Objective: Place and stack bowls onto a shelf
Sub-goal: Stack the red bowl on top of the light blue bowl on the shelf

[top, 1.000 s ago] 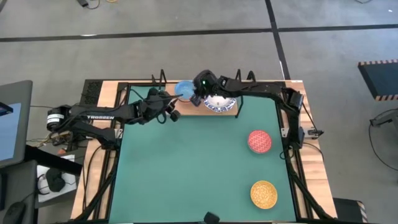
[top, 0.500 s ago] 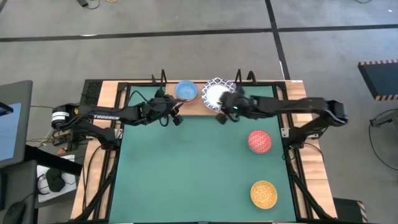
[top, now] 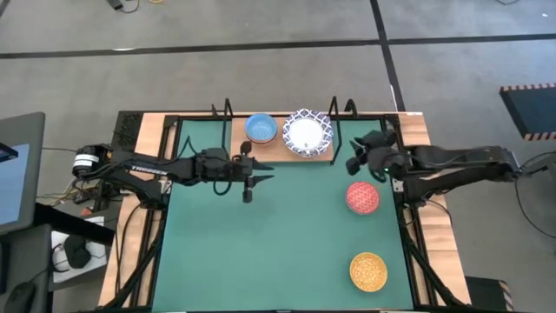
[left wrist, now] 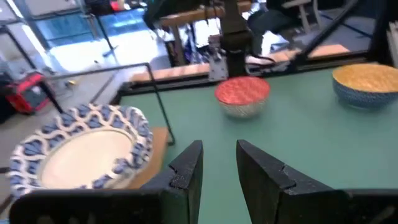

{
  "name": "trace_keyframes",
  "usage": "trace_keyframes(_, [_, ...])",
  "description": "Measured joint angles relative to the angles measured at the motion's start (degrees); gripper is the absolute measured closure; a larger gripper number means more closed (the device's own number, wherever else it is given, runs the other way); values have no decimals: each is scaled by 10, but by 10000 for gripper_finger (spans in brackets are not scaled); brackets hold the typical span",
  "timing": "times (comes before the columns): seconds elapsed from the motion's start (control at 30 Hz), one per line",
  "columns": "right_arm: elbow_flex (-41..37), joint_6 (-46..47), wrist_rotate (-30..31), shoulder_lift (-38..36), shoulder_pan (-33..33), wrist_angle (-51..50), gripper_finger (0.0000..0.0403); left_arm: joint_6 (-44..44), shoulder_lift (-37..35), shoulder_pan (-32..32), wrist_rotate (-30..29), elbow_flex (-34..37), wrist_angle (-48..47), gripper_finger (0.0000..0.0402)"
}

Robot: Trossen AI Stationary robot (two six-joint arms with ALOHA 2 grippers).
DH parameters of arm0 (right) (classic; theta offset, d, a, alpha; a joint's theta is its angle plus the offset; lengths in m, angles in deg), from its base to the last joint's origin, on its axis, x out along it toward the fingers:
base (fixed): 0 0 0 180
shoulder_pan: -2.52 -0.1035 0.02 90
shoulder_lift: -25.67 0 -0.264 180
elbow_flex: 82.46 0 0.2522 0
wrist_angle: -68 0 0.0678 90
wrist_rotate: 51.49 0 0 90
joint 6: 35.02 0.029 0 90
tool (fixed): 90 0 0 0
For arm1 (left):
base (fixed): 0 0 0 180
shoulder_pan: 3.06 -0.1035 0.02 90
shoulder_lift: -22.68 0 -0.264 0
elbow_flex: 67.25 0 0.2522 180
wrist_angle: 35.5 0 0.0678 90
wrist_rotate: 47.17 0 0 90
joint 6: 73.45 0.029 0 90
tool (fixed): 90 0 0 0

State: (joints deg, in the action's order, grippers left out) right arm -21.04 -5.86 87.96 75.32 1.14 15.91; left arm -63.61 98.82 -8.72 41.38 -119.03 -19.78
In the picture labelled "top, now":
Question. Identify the yellow patterned ceramic bowl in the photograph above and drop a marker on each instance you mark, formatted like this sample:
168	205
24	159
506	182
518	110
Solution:
368	271

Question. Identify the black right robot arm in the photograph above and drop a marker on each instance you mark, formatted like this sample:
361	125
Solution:
460	158

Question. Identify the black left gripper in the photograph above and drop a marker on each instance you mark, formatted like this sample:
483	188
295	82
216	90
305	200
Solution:
221	167

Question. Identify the black perforated box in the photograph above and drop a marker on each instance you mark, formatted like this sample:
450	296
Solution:
128	128

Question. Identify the red patterned ceramic bowl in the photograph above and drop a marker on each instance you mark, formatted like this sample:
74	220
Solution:
362	197

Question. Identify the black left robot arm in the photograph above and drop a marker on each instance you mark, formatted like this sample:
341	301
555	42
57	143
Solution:
147	170

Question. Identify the grey monitor with blue screen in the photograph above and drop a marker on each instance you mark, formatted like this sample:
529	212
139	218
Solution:
30	174

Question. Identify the black desk bar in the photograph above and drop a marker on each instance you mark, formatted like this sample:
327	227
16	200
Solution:
74	224

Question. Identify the white paper sheet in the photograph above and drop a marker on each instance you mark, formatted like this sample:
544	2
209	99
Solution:
99	260

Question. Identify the black computer mouse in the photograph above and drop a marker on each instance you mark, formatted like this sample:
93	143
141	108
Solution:
19	297

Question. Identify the wooden shelf with black frame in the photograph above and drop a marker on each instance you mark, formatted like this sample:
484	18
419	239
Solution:
278	152

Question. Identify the blue white patterned paper bowl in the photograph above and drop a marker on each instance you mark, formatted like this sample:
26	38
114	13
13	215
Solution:
306	132

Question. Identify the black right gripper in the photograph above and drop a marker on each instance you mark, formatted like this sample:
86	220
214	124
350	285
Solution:
384	158

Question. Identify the black power adapter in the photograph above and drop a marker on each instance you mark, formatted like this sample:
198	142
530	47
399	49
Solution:
115	3

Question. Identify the green table mat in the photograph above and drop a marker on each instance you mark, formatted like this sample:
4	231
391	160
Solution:
269	239

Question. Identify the dark platform with striped edge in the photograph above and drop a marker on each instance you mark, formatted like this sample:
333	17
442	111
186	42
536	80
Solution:
534	111

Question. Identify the light blue ceramic bowl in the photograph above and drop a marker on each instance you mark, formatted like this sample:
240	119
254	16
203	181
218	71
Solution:
260	128

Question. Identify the black box with striped edge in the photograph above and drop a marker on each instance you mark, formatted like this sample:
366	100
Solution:
484	295

